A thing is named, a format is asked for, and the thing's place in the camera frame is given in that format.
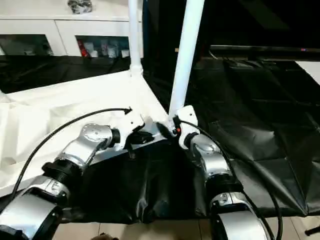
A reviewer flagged white plastic table leg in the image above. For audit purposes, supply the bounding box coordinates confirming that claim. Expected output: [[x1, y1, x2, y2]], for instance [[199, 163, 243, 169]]
[[127, 0, 144, 78], [167, 0, 206, 123]]

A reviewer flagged white plastic table top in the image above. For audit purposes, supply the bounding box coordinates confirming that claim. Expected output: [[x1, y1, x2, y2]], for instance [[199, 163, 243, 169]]
[[0, 68, 176, 198]]

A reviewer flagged black mat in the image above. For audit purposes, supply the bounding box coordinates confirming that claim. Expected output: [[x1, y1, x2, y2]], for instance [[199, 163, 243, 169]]
[[0, 53, 320, 226]]

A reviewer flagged long black bar device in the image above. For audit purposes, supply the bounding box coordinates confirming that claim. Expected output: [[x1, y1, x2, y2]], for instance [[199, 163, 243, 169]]
[[209, 44, 320, 55]]

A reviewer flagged white glass-door cabinet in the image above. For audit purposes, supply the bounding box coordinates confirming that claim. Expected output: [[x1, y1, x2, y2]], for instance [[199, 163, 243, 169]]
[[0, 0, 145, 59]]

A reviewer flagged dark grey bundle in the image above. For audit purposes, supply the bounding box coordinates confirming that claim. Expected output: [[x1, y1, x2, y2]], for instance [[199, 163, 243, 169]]
[[67, 0, 97, 15]]

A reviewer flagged white flat board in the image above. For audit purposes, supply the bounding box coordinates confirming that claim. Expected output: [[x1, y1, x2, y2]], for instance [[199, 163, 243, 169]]
[[296, 60, 320, 87]]

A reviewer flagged black tripod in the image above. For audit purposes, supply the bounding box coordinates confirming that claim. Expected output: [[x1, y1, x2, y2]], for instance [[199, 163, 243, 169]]
[[304, 223, 320, 236]]

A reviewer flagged black left wrist camera cable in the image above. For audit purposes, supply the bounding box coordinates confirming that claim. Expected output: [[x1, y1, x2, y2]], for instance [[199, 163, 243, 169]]
[[11, 106, 133, 196]]

